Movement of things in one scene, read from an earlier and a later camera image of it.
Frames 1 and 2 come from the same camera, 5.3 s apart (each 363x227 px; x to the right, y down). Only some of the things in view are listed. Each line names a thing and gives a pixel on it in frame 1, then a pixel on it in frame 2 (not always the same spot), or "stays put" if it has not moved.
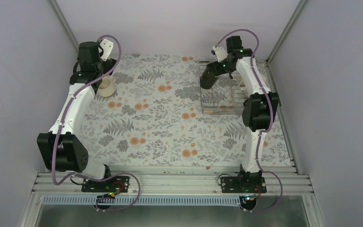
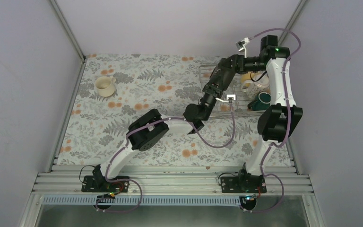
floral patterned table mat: (154, 119) stays put
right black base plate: (243, 184) stays put
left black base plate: (119, 184) stays put
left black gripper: (111, 62) -> (211, 87)
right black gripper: (218, 72) -> (239, 59)
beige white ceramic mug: (107, 87) stays put
